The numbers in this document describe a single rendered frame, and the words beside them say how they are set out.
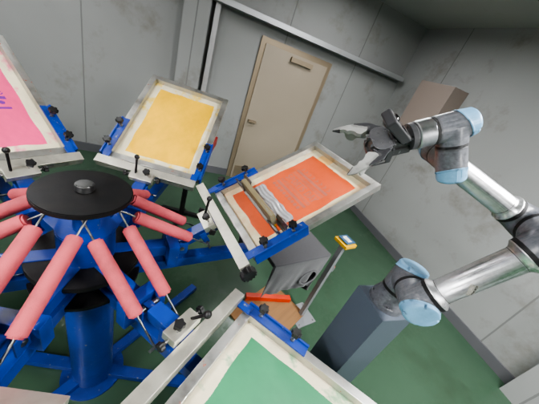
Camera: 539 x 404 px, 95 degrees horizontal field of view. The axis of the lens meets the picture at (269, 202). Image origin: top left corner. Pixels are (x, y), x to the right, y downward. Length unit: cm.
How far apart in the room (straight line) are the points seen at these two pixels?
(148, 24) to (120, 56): 53
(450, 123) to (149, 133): 167
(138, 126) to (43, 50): 249
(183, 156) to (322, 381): 146
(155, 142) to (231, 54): 238
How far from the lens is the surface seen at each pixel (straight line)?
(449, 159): 82
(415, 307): 103
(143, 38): 399
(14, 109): 196
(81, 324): 154
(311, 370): 121
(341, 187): 148
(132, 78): 407
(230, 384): 107
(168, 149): 183
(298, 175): 157
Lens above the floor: 192
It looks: 28 degrees down
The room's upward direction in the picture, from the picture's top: 21 degrees clockwise
